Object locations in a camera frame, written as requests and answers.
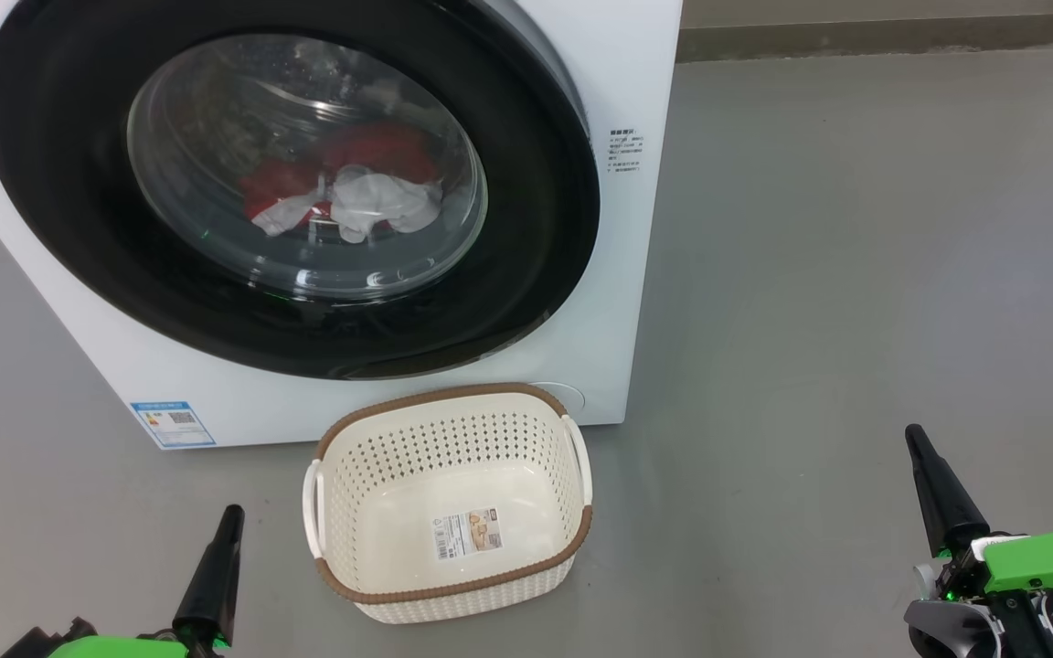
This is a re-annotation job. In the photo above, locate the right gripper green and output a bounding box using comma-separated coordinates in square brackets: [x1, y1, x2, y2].
[905, 424, 1053, 602]

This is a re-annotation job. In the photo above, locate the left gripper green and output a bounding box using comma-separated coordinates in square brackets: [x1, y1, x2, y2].
[47, 504, 246, 658]

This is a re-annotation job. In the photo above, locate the red garment white band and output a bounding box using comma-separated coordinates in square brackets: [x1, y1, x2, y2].
[239, 160, 331, 239]

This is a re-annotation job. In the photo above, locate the black round glass washer door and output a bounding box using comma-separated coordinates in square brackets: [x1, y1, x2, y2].
[0, 0, 601, 380]

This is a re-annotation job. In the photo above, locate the cream perforated basket brown rim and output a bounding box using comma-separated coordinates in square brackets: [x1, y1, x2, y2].
[302, 383, 594, 625]

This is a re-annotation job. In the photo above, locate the printed product label sticker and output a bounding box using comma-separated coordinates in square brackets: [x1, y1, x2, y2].
[435, 508, 503, 561]

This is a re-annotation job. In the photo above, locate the white front-load washing machine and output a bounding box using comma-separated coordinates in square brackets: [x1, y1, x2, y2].
[0, 0, 685, 451]

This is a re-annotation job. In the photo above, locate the blue energy label sticker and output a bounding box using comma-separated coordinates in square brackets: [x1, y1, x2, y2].
[130, 400, 217, 450]

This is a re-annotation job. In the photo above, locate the grey raised floor curb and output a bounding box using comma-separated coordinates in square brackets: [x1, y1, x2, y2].
[677, 11, 1053, 63]

